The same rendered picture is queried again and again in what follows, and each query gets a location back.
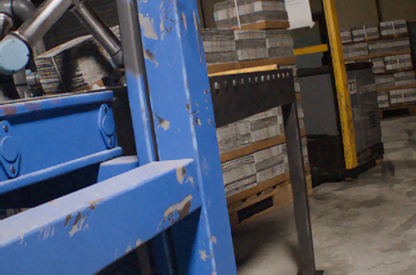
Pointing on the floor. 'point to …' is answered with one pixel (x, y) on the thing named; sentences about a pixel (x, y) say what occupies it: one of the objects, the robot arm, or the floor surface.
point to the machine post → (174, 107)
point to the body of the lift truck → (318, 126)
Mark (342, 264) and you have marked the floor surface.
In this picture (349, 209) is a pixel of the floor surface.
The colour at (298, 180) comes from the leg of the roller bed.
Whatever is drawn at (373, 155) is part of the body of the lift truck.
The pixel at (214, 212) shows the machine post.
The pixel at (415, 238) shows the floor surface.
